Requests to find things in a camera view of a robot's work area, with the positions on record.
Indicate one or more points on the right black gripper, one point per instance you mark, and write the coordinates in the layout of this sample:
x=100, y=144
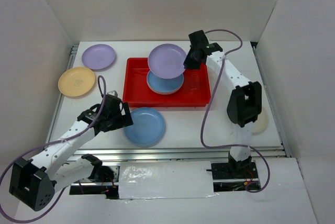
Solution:
x=188, y=63

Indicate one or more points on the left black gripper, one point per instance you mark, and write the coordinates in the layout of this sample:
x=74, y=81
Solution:
x=124, y=120

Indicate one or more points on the blue plate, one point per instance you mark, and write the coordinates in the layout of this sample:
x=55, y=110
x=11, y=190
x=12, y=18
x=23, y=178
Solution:
x=148, y=127
x=156, y=83

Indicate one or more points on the purple plate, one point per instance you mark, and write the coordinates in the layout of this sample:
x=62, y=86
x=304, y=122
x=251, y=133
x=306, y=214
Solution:
x=167, y=61
x=98, y=57

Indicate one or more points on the pink plate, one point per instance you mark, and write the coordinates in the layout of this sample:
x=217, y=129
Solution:
x=164, y=93

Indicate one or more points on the cream plate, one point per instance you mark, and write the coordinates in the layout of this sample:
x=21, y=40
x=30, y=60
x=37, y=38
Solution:
x=262, y=122

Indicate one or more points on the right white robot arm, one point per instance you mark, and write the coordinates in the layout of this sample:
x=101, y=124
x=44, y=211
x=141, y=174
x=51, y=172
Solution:
x=245, y=101

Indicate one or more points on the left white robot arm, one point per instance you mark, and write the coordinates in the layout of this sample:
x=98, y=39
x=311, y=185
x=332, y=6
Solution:
x=35, y=181

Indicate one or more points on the red plastic bin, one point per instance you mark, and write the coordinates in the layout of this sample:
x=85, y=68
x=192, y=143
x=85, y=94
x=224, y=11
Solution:
x=195, y=91

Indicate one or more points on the orange plate left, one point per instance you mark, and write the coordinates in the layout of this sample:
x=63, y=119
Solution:
x=76, y=82

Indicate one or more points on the white foil cover panel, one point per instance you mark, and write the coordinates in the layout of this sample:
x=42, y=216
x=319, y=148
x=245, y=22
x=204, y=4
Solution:
x=174, y=179

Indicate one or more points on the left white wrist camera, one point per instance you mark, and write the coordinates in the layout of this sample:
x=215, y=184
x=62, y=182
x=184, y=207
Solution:
x=113, y=93

